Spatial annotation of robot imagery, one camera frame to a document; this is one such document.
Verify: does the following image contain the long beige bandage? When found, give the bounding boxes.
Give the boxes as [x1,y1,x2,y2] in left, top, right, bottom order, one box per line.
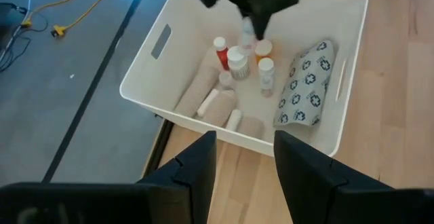
[173,66,220,118]

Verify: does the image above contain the white gauze roll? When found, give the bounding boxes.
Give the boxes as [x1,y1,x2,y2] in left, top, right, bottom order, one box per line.
[197,88,220,118]
[224,108,243,132]

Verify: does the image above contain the short beige bandage roll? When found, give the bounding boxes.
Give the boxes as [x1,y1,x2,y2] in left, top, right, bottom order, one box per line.
[237,116,265,140]

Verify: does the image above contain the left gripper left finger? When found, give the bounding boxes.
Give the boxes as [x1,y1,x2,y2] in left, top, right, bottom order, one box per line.
[0,130,218,224]

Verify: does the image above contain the red bottle white cap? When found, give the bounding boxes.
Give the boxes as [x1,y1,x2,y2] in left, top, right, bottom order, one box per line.
[212,36,231,71]

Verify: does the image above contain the medium beige bandage roll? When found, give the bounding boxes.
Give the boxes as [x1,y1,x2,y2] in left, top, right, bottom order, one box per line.
[202,90,238,128]

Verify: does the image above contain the small clear vial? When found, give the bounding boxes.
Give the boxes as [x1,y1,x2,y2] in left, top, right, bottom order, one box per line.
[218,70,235,91]

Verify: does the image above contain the yellow cable plug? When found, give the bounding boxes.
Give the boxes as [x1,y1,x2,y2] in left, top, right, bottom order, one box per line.
[50,25,68,38]

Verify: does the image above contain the clear vial pink contents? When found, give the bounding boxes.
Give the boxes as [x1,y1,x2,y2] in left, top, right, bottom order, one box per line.
[240,16,256,57]

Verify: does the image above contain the orange pill bottle white cap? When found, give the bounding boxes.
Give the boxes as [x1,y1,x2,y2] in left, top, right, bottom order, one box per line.
[254,39,274,65]

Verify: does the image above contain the black aluminium table frame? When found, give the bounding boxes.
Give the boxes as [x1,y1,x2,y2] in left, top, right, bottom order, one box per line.
[142,117,176,181]

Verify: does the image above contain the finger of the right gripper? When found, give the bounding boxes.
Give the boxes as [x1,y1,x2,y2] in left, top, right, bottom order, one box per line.
[241,3,272,41]

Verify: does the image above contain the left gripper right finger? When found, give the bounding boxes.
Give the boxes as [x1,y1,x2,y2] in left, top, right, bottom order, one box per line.
[273,130,434,224]

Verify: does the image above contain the large white-capped bottle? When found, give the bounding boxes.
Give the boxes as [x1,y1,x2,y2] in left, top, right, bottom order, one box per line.
[226,45,251,81]

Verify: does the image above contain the white perforated plastic basket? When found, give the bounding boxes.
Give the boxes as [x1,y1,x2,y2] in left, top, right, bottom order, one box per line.
[119,0,370,158]

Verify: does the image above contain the grey printed medical pouch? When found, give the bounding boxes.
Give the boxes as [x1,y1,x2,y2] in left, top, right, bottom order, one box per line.
[273,39,336,128]

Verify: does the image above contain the white-capped clear bottle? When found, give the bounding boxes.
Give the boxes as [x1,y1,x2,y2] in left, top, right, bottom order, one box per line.
[257,57,275,98]

